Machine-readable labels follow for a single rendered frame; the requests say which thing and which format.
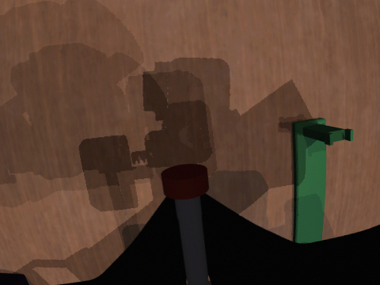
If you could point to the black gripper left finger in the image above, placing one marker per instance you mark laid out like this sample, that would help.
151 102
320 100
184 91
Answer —
154 258

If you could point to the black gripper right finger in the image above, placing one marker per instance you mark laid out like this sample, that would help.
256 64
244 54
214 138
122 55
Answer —
239 252

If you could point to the grey tapered pin with dark red head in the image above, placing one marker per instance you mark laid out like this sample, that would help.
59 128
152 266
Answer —
185 184

